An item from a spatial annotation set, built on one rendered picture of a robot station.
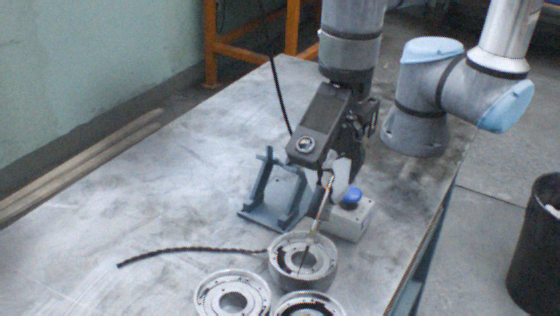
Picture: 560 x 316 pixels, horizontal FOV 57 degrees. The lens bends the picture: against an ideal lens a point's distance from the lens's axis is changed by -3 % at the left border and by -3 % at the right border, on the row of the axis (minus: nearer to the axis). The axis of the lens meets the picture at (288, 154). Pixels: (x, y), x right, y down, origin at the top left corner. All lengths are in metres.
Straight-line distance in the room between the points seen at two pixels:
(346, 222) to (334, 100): 0.27
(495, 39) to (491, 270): 1.30
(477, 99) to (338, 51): 0.44
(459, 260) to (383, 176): 1.13
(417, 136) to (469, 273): 1.06
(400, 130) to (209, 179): 0.41
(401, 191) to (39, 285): 0.64
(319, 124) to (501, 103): 0.44
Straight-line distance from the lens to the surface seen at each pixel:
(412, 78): 1.09
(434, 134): 1.14
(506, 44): 1.00
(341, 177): 0.73
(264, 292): 0.76
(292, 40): 2.76
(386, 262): 0.87
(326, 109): 0.66
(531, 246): 1.90
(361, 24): 0.63
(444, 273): 2.07
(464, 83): 1.03
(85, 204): 0.99
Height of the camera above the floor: 1.39
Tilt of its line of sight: 33 degrees down
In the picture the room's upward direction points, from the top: 4 degrees clockwise
